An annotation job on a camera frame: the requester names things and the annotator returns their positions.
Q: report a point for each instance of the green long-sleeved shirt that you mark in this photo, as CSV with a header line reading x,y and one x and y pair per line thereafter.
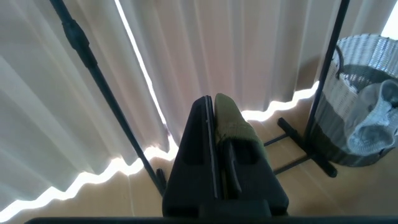
x,y
230,124

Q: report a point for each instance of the white laundry basket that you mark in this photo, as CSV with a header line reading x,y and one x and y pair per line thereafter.
x,y
342,99

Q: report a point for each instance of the beige curtain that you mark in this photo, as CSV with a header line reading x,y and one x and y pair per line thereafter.
x,y
217,46

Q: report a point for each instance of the pale grey garment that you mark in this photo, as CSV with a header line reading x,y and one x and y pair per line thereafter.
x,y
373,124

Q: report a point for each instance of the black clothes rack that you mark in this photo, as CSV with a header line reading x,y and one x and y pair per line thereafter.
x,y
76,37

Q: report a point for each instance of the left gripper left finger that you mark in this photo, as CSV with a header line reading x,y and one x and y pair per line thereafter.
x,y
189,174

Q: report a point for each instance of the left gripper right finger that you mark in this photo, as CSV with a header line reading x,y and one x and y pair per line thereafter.
x,y
258,186

